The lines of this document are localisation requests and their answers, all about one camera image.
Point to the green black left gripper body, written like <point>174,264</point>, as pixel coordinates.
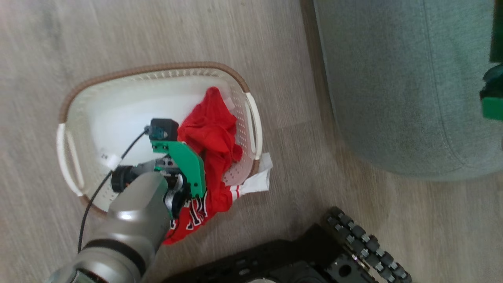
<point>188,161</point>

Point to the white laundry basket brown rim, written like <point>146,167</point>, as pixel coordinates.
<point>118,102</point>

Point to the black roller wheel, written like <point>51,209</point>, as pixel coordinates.
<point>365,243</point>

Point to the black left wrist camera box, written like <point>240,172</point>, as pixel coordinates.
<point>165,126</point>

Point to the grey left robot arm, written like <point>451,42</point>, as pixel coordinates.
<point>129,220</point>

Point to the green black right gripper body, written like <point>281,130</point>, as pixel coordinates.
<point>494,98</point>

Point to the grey fabric sofa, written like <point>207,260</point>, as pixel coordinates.
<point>393,78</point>

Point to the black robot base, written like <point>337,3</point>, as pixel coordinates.
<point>255,263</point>

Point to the red white sports jersey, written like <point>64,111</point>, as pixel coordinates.
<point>212,129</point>

